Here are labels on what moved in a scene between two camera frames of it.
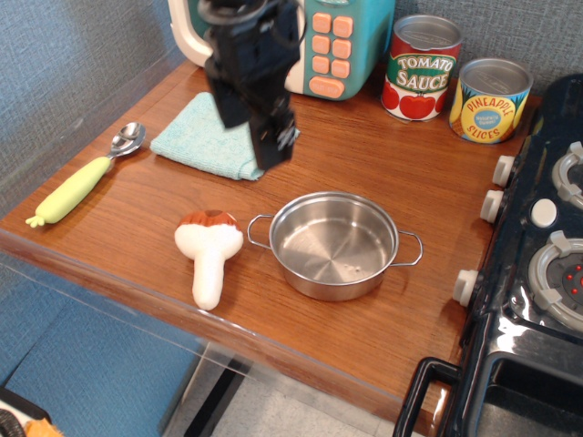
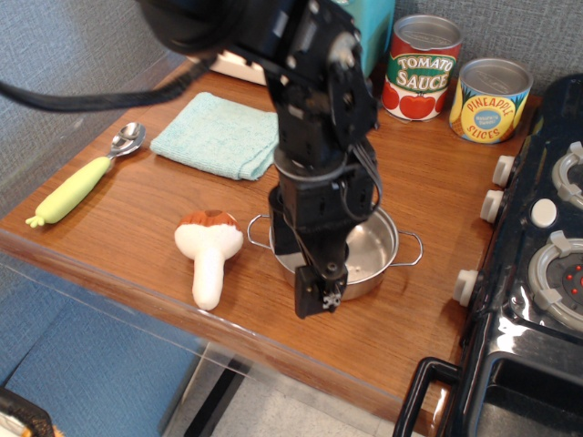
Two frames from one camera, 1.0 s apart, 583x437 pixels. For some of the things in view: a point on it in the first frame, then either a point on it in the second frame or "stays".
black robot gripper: [251, 49] → [322, 209]
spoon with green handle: [127, 138] stays
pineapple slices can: [489, 101] stays
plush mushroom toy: [209, 237] stays
